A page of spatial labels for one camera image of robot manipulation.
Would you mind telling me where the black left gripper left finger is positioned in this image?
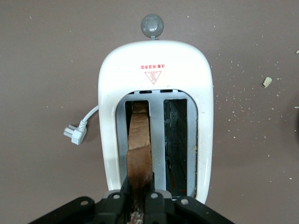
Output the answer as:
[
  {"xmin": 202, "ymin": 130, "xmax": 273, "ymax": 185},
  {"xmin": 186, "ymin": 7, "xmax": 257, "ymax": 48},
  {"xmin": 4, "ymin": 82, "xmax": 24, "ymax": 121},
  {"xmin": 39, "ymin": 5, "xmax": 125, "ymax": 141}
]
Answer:
[{"xmin": 29, "ymin": 174, "xmax": 131, "ymax": 224}]

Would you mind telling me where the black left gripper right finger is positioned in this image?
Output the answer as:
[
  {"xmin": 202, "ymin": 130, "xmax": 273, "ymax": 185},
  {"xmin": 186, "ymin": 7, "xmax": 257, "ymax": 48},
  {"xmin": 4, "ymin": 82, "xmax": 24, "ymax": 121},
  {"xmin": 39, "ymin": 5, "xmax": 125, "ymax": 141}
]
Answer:
[{"xmin": 142, "ymin": 171, "xmax": 234, "ymax": 224}]

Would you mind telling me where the brown bread slice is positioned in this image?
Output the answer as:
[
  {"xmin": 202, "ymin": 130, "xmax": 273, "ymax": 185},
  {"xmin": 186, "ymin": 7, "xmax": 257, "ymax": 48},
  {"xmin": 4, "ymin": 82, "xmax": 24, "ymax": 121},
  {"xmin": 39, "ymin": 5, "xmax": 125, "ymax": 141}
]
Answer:
[{"xmin": 126, "ymin": 100, "xmax": 154, "ymax": 224}]

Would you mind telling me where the white toaster power plug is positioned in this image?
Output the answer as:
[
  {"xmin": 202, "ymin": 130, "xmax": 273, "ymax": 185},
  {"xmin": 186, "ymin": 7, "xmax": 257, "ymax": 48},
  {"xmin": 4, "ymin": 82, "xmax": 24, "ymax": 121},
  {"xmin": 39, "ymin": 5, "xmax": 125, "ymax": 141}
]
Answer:
[{"xmin": 64, "ymin": 105, "xmax": 100, "ymax": 146}]

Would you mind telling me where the cream white toaster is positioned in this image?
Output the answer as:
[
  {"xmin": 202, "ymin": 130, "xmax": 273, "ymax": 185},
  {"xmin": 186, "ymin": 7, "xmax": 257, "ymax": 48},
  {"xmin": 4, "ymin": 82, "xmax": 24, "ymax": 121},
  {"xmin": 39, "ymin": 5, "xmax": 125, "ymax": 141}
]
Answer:
[{"xmin": 97, "ymin": 14, "xmax": 214, "ymax": 203}]

